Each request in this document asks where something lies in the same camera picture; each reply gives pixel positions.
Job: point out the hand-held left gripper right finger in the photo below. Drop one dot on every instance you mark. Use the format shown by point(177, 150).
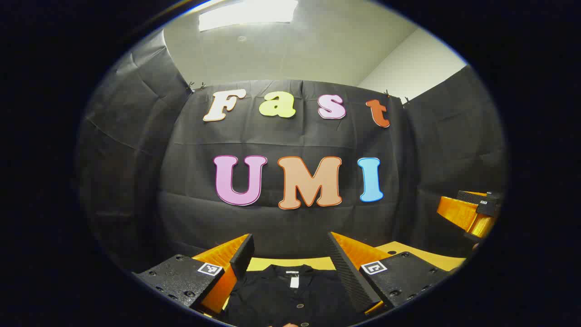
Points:
point(345, 272)

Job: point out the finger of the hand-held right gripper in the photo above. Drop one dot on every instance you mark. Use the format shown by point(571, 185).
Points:
point(458, 212)

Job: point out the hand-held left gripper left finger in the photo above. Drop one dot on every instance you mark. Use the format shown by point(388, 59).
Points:
point(243, 255)

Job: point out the black button-up shirt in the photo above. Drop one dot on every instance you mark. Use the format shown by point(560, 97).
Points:
point(272, 299)

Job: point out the black backdrop cloth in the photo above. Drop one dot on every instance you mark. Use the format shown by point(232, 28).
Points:
point(290, 222)

